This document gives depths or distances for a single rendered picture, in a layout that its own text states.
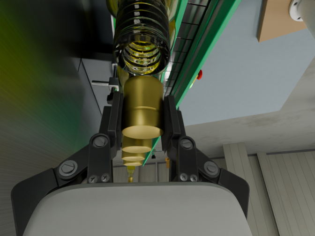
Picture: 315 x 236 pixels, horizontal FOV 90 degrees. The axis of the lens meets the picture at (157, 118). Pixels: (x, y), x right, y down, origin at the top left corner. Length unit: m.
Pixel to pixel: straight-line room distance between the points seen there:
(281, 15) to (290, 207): 7.15
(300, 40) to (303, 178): 7.07
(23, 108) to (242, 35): 0.60
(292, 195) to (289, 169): 0.88
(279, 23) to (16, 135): 0.64
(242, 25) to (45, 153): 0.59
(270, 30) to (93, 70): 0.54
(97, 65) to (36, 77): 0.28
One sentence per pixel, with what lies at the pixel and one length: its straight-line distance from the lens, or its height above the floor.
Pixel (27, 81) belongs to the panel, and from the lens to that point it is 0.23.
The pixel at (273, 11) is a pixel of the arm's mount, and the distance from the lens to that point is 0.60.
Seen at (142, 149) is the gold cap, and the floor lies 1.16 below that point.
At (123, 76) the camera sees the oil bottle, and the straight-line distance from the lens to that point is 0.20.
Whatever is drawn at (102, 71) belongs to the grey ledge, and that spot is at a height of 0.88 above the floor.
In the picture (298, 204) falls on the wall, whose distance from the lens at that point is 7.58.
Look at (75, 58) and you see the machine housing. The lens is 0.46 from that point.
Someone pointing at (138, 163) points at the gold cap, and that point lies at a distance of 0.28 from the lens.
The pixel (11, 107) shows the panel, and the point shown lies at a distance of 0.21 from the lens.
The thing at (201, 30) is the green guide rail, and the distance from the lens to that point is 0.39.
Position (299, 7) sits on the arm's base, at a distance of 0.60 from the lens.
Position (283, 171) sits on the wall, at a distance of 7.55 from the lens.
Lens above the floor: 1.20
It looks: 24 degrees down
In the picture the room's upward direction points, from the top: 179 degrees clockwise
